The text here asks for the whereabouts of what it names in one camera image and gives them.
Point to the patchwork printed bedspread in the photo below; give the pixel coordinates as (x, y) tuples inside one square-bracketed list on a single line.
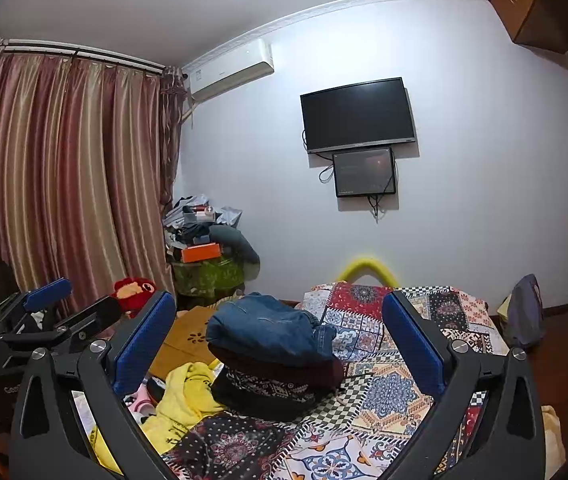
[(379, 410)]

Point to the folded maroon garment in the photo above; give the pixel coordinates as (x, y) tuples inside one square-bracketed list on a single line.
[(309, 370)]

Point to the wooden stool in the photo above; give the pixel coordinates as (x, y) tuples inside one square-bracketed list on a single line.
[(186, 335)]

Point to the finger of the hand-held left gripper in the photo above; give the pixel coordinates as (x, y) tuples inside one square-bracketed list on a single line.
[(49, 291), (89, 322)]

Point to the pile of clutter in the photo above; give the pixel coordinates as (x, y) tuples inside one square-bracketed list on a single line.
[(199, 217)]

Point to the black wall television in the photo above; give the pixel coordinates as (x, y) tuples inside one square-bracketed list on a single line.
[(358, 115)]

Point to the red plush toy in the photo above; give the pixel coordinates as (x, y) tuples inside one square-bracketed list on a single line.
[(134, 292)]

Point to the small wall monitor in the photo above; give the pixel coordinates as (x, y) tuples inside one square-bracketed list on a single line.
[(364, 172)]

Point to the blue denim jacket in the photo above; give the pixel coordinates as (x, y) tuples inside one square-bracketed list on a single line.
[(269, 322)]

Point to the striped pink curtain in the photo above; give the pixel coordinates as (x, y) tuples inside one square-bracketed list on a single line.
[(64, 180)]

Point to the yellow garment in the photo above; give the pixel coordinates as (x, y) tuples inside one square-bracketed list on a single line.
[(184, 395)]

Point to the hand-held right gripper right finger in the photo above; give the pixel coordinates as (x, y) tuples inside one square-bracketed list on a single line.
[(414, 342)]

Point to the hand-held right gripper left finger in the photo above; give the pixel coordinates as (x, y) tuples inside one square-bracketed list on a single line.
[(144, 332)]

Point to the orange box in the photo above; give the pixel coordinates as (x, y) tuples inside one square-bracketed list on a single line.
[(203, 252)]

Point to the yellow foam arch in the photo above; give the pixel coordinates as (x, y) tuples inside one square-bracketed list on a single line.
[(366, 262)]

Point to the white air conditioner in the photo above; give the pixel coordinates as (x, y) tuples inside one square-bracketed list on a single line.
[(229, 72)]

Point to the grey purple backpack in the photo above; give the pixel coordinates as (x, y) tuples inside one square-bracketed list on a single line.
[(526, 310)]

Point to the folded black white patterned garment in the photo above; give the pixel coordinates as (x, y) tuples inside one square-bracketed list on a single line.
[(284, 387)]

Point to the cream bed sheet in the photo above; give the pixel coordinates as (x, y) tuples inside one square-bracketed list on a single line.
[(554, 435)]

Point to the curtain rail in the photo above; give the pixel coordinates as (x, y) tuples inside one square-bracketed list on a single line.
[(84, 55)]

